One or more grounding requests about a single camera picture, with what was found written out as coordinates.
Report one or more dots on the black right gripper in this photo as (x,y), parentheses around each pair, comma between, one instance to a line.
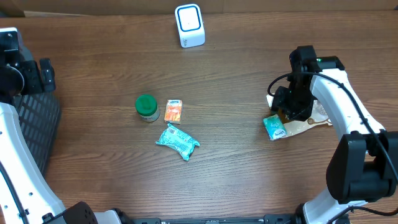
(280,103)

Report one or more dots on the orange snack packet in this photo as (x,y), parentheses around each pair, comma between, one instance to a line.
(173,111)

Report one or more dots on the grey plastic basket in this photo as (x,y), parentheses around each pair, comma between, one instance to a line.
(39,116)

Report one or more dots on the beige Pantree snack bag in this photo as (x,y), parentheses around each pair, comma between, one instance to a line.
(318,117)

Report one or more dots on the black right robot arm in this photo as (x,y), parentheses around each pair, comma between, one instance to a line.
(363,168)

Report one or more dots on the white barcode scanner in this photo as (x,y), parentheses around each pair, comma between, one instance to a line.
(190,25)

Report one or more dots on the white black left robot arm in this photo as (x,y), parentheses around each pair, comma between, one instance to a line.
(25,195)

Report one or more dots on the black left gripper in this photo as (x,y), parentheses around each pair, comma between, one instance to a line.
(35,76)

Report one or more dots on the teal Kleenex tissue pack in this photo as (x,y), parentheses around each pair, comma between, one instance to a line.
(274,127)

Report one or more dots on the teal snack packet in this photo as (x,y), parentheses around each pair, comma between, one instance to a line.
(179,141)

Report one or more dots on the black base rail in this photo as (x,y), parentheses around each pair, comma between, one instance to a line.
(266,219)

